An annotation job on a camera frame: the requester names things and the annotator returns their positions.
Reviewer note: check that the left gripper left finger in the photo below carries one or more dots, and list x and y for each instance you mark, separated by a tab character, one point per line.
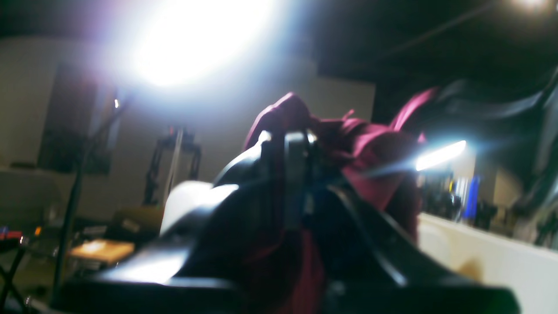
222	249

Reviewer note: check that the dark red t-shirt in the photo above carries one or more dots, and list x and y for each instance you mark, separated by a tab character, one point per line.
364	155

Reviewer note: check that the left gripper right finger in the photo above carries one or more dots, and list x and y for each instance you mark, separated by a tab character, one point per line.
370	264

